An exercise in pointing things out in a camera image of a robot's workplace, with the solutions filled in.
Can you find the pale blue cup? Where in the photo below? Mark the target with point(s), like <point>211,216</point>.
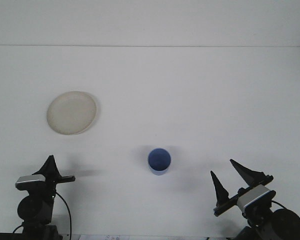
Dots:
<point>159,160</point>

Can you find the pale round plate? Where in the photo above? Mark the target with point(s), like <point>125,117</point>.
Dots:
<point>72,112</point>

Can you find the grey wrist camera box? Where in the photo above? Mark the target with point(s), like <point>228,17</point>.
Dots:
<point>253,197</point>
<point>30,180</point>

